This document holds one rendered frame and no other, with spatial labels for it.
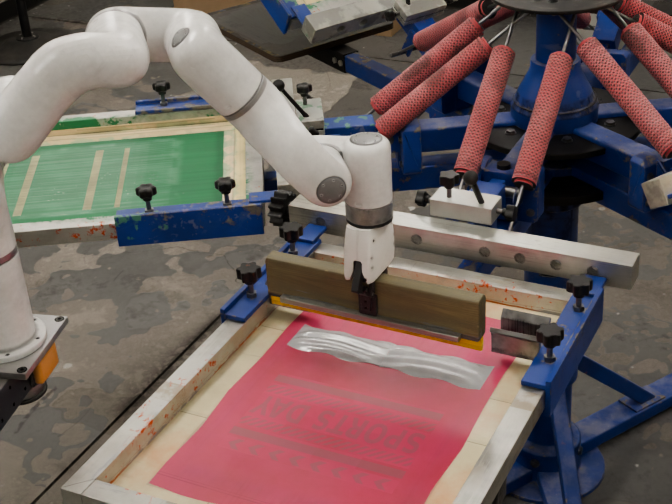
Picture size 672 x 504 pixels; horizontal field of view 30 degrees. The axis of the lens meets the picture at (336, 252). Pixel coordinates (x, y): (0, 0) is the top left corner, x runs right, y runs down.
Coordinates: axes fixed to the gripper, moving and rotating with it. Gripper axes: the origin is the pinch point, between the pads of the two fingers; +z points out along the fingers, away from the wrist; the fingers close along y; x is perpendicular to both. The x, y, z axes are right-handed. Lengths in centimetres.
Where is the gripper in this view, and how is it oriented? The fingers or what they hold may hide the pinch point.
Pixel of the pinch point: (373, 297)
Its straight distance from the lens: 205.4
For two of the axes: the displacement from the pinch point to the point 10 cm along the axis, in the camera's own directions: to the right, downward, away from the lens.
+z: 0.5, 8.7, 5.0
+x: 8.9, 1.8, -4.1
